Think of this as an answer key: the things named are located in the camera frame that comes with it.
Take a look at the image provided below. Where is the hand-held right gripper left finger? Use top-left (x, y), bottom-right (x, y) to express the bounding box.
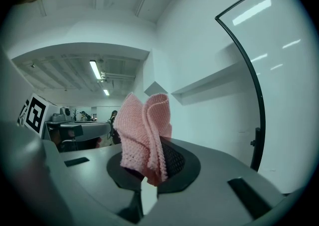
top-left (42, 142), bottom-right (145, 226)

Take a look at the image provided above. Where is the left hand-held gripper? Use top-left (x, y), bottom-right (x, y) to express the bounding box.
top-left (16, 93), bottom-right (112, 144)

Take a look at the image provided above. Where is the whiteboard on black stand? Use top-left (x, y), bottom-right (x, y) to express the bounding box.
top-left (214, 0), bottom-right (315, 193)

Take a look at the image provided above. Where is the pink knitted cloth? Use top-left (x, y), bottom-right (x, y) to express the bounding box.
top-left (113, 92), bottom-right (173, 187)

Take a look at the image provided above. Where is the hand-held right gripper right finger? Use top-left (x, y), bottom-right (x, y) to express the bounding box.
top-left (143, 136), bottom-right (287, 226)

